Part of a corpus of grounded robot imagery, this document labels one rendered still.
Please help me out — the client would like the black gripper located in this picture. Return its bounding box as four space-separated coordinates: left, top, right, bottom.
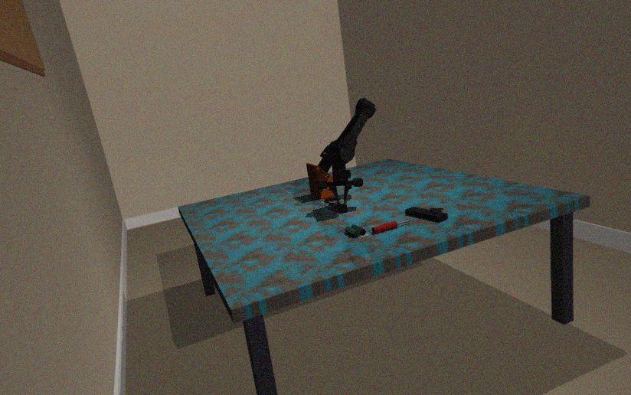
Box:
318 166 363 204

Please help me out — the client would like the red-handled screwdriver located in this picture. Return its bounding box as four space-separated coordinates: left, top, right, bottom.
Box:
372 219 410 233

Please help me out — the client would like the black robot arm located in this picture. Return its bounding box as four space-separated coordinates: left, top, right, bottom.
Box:
318 98 376 182

